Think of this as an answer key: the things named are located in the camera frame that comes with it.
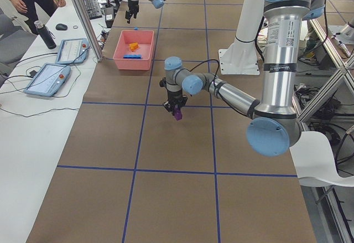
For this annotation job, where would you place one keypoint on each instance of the orange sloped toy block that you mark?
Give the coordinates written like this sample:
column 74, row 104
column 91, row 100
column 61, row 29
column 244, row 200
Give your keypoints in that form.
column 133, row 46

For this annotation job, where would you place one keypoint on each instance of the brown paper table cover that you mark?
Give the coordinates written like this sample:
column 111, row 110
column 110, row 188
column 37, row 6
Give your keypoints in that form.
column 130, row 172

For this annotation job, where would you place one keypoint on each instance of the black water bottle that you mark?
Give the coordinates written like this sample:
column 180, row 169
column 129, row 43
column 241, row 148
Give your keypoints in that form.
column 45, row 34

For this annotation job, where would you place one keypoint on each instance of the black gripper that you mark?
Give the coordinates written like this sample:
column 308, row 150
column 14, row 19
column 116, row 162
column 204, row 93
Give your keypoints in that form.
column 174, row 96
column 132, row 6

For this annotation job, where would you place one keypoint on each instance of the long blue toy block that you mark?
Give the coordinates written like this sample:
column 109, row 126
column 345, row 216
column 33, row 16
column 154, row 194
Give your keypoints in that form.
column 132, row 56

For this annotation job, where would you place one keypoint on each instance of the black computer mouse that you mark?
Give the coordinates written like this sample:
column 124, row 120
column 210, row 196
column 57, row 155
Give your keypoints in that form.
column 61, row 27

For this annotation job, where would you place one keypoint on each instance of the black keyboard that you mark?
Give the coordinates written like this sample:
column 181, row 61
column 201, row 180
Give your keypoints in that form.
column 92, row 8

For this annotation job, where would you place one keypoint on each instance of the near teach pendant tablet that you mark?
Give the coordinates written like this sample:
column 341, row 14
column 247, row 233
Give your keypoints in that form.
column 48, row 80

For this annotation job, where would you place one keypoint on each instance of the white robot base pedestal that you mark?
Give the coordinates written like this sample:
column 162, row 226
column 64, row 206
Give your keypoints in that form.
column 241, row 56

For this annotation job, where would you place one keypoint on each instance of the white chair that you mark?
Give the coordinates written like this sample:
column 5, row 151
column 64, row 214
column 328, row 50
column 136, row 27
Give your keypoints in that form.
column 314, row 162

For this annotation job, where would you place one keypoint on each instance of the aluminium frame post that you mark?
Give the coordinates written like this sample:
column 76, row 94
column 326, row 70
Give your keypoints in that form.
column 89, row 31

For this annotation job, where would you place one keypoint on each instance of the pink plastic box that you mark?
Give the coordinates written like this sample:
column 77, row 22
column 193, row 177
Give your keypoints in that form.
column 145, row 39

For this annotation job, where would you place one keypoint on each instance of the far teach pendant tablet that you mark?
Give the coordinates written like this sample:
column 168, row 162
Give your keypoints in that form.
column 72, row 51

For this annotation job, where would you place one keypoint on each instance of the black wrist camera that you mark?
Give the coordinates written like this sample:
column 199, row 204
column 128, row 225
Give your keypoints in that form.
column 162, row 82

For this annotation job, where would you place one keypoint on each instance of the purple toy block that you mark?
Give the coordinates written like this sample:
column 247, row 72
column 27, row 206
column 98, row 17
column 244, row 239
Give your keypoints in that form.
column 178, row 114

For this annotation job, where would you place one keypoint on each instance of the teach pendant tablet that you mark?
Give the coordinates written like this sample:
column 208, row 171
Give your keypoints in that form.
column 72, row 51
column 48, row 80

